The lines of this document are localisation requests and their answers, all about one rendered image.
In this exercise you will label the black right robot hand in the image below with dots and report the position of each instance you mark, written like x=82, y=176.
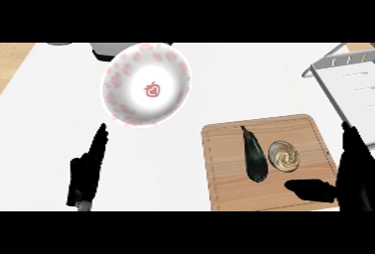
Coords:
x=355, y=178

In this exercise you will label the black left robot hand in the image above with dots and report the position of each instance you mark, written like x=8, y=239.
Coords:
x=88, y=172

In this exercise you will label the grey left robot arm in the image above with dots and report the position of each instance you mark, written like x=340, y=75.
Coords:
x=85, y=205

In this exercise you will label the wooden cutting board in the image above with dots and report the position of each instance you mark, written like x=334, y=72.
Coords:
x=244, y=185

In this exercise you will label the white plate with pink print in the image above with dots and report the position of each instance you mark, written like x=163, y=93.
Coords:
x=147, y=84

